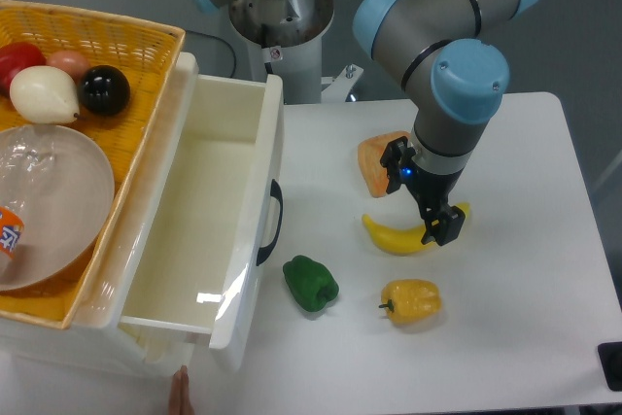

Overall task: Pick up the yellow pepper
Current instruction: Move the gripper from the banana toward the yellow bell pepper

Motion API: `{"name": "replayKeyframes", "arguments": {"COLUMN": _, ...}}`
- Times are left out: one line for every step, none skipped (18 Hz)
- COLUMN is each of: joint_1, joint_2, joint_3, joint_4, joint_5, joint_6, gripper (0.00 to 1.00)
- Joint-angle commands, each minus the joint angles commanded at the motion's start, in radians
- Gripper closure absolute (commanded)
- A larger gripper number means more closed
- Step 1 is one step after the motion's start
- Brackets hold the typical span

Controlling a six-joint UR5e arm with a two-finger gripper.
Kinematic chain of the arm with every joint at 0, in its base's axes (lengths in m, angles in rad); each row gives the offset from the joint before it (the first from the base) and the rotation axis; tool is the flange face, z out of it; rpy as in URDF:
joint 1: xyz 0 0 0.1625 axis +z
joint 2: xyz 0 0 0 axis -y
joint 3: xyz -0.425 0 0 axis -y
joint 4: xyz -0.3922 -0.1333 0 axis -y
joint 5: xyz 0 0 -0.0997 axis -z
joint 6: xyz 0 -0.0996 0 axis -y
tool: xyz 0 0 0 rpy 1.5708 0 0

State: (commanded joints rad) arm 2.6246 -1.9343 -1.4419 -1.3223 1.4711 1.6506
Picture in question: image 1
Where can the clear plastic bottle orange label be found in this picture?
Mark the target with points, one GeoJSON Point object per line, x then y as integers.
{"type": "Point", "coordinates": [27, 158]}

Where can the black device at table edge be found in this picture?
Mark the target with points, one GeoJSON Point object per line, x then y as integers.
{"type": "Point", "coordinates": [610, 354]}

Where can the white drawer cabinet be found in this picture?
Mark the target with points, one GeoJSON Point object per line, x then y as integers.
{"type": "Point", "coordinates": [98, 336]}

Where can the white open drawer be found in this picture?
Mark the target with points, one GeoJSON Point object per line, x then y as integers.
{"type": "Point", "coordinates": [199, 272]}

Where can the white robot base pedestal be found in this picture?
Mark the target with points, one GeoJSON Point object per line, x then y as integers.
{"type": "Point", "coordinates": [285, 38]}

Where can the yellow wicker basket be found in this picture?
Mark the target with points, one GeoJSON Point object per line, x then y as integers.
{"type": "Point", "coordinates": [131, 61]}

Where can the beige plate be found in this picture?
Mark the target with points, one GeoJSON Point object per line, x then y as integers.
{"type": "Point", "coordinates": [70, 209]}

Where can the human hand fingertips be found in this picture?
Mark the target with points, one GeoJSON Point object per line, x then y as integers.
{"type": "Point", "coordinates": [179, 395]}

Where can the orange toast slice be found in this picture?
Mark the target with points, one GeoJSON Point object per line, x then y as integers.
{"type": "Point", "coordinates": [369, 153]}

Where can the yellow bell pepper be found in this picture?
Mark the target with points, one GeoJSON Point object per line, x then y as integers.
{"type": "Point", "coordinates": [408, 301]}

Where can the pink peach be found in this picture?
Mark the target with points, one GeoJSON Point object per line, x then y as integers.
{"type": "Point", "coordinates": [74, 63]}

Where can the black round fruit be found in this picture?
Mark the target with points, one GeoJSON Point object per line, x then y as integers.
{"type": "Point", "coordinates": [104, 90]}

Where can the yellow banana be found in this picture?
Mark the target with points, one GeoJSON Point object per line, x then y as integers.
{"type": "Point", "coordinates": [397, 241]}

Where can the green bell pepper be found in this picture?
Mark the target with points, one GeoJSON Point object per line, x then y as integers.
{"type": "Point", "coordinates": [310, 283]}

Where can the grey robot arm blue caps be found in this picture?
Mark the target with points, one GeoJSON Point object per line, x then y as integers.
{"type": "Point", "coordinates": [431, 48]}

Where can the red bell pepper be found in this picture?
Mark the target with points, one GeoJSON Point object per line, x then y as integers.
{"type": "Point", "coordinates": [14, 58]}

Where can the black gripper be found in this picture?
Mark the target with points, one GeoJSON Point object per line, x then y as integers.
{"type": "Point", "coordinates": [429, 177]}

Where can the white pear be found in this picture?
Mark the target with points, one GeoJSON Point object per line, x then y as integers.
{"type": "Point", "coordinates": [46, 95]}

